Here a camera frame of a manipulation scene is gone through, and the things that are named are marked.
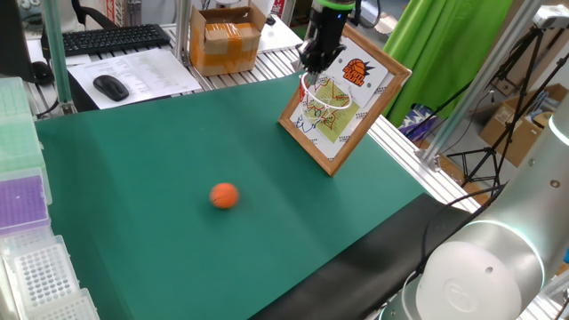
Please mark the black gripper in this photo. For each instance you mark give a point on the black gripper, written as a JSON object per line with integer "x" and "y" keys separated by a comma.
{"x": 326, "y": 31}

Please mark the open cardboard box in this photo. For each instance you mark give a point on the open cardboard box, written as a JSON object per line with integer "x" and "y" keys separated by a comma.
{"x": 511, "y": 129}

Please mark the slanted aluminium frame post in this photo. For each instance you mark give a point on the slanted aluminium frame post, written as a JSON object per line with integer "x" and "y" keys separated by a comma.
{"x": 480, "y": 84}

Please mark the taped cardboard box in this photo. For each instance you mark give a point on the taped cardboard box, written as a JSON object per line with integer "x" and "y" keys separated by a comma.
{"x": 224, "y": 42}

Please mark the small orange basketball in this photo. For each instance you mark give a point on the small orange basketball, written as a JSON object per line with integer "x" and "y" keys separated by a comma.
{"x": 224, "y": 196}

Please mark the white slam dunk card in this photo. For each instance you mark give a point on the white slam dunk card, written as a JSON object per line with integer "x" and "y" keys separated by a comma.
{"x": 362, "y": 86}

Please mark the blue patterned bag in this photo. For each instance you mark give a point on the blue patterned bag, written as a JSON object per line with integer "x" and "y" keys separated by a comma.
{"x": 415, "y": 120}

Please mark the black computer mouse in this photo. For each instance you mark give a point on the black computer mouse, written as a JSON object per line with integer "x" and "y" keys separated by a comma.
{"x": 110, "y": 87}

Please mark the black office chair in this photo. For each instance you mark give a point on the black office chair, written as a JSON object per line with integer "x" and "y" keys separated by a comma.
{"x": 89, "y": 13}

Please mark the green pipette tip box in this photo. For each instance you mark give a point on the green pipette tip box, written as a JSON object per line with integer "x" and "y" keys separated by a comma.
{"x": 15, "y": 129}

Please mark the black keyboard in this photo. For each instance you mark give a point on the black keyboard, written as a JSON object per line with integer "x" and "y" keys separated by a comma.
{"x": 111, "y": 39}

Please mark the black table mat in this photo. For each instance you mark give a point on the black table mat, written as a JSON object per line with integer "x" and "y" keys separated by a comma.
{"x": 364, "y": 266}

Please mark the black monitor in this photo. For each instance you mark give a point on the black monitor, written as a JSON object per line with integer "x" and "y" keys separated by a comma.
{"x": 13, "y": 40}

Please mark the wooden picture frame backboard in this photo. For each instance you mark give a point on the wooden picture frame backboard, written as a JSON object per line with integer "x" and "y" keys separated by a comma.
{"x": 342, "y": 164}

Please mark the black tripod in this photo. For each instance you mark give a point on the black tripod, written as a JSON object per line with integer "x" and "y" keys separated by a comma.
{"x": 511, "y": 120}

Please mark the white hoop with net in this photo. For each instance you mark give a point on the white hoop with net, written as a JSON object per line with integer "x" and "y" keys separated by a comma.
{"x": 329, "y": 104}

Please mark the grey camera on tripod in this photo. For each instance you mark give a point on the grey camera on tripod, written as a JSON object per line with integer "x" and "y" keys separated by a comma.
{"x": 551, "y": 15}

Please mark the bright green cloth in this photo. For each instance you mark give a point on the bright green cloth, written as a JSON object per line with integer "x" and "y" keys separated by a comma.
{"x": 435, "y": 49}

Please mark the white pipette tip box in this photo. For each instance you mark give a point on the white pipette tip box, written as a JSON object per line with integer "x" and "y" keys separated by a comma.
{"x": 66, "y": 309}
{"x": 42, "y": 275}

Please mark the printed paper sheets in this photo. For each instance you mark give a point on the printed paper sheets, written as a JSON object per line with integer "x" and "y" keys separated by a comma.
{"x": 146, "y": 73}

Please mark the upright aluminium frame post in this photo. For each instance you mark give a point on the upright aluminium frame post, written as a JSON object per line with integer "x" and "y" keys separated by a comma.
{"x": 182, "y": 26}
{"x": 57, "y": 53}

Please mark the green table mat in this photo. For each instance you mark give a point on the green table mat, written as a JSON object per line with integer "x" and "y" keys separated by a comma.
{"x": 213, "y": 244}

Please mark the purple pipette tip box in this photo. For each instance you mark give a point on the purple pipette tip box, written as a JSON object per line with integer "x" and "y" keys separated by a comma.
{"x": 22, "y": 200}

